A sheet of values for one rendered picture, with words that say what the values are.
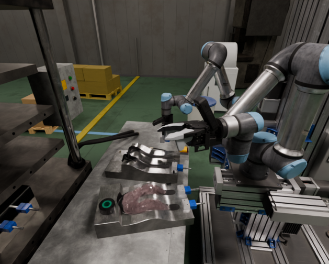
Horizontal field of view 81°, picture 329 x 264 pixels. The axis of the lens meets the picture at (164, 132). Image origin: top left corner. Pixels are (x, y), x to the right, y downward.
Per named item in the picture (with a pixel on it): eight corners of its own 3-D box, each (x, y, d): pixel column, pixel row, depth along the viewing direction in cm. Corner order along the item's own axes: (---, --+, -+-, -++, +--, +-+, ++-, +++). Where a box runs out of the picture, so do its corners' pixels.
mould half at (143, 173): (179, 161, 152) (180, 146, 145) (177, 184, 129) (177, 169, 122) (118, 155, 158) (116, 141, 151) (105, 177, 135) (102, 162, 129)
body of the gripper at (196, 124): (193, 153, 60) (226, 146, 63) (193, 127, 57) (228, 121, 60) (183, 143, 67) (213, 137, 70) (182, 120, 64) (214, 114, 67)
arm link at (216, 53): (238, 52, 115) (190, 118, 130) (228, 50, 124) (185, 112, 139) (225, 40, 110) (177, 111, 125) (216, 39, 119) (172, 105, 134)
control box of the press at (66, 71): (105, 197, 221) (76, 63, 149) (93, 220, 196) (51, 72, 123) (87, 195, 224) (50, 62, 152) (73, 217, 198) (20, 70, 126)
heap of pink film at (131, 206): (165, 188, 119) (165, 178, 115) (170, 212, 103) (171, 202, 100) (122, 193, 115) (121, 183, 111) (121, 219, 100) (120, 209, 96)
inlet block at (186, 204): (203, 202, 113) (203, 196, 110) (205, 209, 109) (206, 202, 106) (181, 205, 111) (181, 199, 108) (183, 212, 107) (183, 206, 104)
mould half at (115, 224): (182, 188, 126) (182, 175, 121) (193, 224, 104) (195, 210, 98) (103, 198, 119) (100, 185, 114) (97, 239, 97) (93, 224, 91)
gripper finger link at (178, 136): (170, 157, 55) (194, 147, 60) (170, 138, 53) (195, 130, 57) (165, 153, 57) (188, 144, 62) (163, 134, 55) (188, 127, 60)
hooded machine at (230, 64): (230, 114, 418) (243, 44, 349) (201, 113, 426) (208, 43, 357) (226, 103, 479) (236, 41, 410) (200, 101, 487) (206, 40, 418)
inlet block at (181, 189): (197, 188, 122) (197, 182, 120) (200, 195, 118) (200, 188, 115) (177, 191, 120) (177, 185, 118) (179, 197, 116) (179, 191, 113)
